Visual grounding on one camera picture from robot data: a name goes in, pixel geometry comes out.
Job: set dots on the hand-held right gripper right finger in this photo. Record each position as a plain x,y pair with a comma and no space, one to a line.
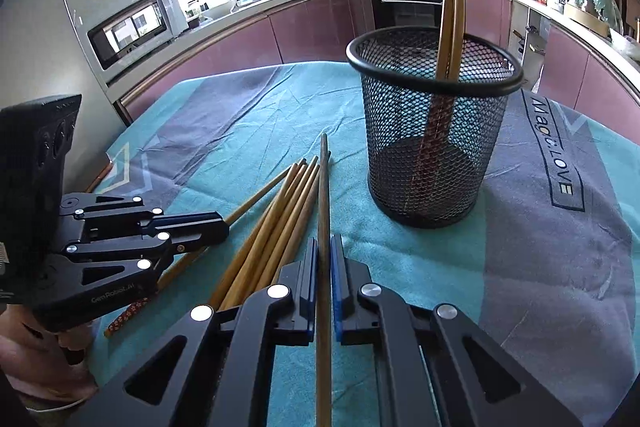
338,292

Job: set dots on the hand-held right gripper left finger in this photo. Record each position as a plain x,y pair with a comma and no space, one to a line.
305,292

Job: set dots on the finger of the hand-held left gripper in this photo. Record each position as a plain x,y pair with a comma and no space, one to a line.
195,223
110,287

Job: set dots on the dark brown wooden chopstick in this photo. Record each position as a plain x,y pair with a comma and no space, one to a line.
324,187

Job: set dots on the black mesh utensil holder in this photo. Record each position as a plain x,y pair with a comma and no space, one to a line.
400,117

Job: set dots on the person's left hand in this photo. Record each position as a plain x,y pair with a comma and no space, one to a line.
30,372

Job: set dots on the white microwave oven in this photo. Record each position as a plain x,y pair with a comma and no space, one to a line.
135,27

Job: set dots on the teal and grey tablecloth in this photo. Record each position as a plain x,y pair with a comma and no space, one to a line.
525,257

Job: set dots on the pink lower kitchen cabinets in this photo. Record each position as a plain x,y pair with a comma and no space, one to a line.
300,27

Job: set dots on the black built-in oven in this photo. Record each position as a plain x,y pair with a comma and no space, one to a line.
405,7

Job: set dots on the wooden tray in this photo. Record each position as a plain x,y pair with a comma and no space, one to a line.
585,21

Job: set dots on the white plastic bag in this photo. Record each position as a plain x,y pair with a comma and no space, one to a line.
627,44

